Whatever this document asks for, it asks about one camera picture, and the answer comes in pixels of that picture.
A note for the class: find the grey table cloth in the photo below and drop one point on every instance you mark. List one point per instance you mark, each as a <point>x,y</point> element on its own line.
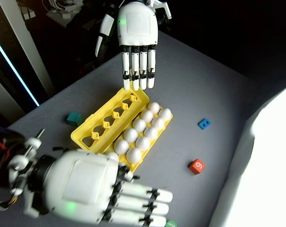
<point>204,94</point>

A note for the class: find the blue block with two holes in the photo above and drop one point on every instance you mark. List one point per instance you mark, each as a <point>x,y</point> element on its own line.
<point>204,124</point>

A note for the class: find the yellow egg carton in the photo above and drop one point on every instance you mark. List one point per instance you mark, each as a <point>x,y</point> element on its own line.
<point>91,123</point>

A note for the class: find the red cube with number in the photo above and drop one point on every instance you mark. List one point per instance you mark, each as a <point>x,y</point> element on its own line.
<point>196,166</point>

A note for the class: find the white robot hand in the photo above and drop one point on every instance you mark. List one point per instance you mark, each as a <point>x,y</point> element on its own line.
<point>138,23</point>
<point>86,182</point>

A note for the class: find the green toy cylinder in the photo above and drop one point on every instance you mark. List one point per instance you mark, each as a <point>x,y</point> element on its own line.
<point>171,224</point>

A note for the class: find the teal toy cube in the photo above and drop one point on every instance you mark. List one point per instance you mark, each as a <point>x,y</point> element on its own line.
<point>74,119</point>

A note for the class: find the glowing light strip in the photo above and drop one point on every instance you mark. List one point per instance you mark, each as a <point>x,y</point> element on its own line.
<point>15,68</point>

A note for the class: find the white upright post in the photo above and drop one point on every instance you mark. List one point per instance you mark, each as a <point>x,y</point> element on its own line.
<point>27,47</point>

